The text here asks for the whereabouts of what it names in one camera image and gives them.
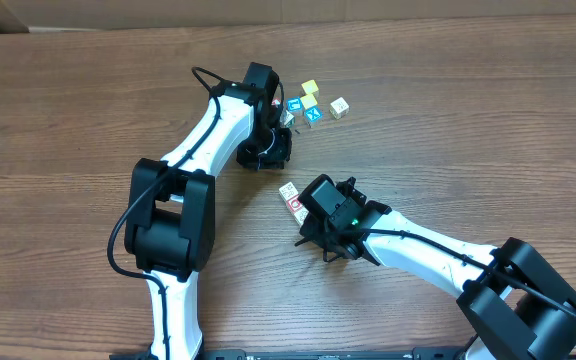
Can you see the yellow framed wooden block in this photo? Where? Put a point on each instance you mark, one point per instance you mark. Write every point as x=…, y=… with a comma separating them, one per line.
x=300, y=215

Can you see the green C wooden block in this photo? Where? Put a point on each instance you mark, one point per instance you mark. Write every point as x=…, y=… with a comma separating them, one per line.
x=287, y=119

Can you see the blue L wooden block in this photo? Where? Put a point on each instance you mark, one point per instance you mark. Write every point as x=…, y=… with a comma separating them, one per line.
x=294, y=106

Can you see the yellow top far block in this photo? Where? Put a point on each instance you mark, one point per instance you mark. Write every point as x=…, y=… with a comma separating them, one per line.
x=310, y=87

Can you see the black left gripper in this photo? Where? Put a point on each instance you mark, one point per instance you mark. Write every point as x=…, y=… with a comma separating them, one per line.
x=265, y=151

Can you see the blue X wooden block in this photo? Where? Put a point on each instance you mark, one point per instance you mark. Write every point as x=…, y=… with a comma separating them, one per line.
x=313, y=115

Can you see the plain wooden block red print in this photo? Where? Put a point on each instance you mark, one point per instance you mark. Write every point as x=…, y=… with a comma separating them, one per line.
x=339, y=108

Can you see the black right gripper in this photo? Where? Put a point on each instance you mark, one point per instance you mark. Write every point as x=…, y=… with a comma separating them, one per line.
x=315, y=230

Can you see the yellow top middle block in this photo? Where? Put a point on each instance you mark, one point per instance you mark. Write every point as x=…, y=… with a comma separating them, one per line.
x=308, y=101

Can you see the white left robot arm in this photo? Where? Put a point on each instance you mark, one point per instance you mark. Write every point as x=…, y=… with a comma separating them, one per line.
x=166, y=234

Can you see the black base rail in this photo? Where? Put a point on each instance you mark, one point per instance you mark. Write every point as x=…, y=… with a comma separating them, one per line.
x=419, y=353

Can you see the brown cardboard backdrop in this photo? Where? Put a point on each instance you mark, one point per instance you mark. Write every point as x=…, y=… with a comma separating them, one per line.
x=23, y=15

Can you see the plain wooden block green side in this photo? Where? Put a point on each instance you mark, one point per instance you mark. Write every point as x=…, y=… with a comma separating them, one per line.
x=288, y=191

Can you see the red O wooden block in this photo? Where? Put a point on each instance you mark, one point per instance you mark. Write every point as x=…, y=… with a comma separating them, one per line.
x=294, y=205

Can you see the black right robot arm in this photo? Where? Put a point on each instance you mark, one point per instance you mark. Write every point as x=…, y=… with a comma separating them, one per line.
x=519, y=306

